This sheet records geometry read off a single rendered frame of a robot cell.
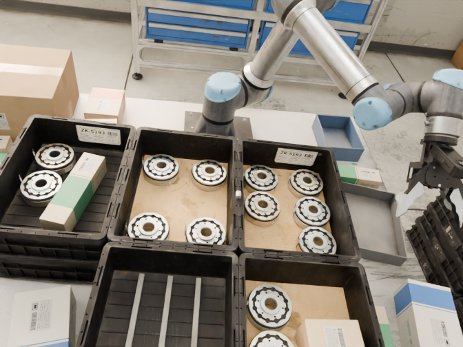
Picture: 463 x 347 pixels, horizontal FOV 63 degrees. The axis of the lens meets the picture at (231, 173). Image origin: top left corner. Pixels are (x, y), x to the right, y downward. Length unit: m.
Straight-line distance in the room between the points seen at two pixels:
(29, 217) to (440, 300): 1.10
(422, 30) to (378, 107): 3.44
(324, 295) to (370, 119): 0.44
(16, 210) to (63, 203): 0.15
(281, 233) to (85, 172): 0.56
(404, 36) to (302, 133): 2.79
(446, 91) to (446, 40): 3.52
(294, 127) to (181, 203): 0.72
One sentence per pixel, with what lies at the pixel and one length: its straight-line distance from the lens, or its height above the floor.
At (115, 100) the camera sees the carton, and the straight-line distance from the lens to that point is 1.51.
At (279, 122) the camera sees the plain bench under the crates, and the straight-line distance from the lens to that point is 1.63.
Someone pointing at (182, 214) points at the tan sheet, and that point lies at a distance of 1.05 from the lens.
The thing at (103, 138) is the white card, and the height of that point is 0.88.
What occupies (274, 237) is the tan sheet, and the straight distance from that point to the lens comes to 1.05.
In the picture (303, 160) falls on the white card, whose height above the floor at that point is 0.88.
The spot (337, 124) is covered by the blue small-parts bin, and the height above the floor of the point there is 0.72.
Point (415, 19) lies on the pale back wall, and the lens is 4.22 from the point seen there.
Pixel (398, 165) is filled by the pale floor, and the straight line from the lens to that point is 2.85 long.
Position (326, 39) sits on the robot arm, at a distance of 0.97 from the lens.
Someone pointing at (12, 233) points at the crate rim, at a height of 0.93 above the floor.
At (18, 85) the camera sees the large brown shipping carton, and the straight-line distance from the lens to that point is 1.41.
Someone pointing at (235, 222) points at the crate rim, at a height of 0.93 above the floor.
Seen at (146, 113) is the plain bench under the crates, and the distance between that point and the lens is 1.57.
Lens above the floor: 1.67
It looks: 46 degrees down
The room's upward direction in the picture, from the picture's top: 12 degrees clockwise
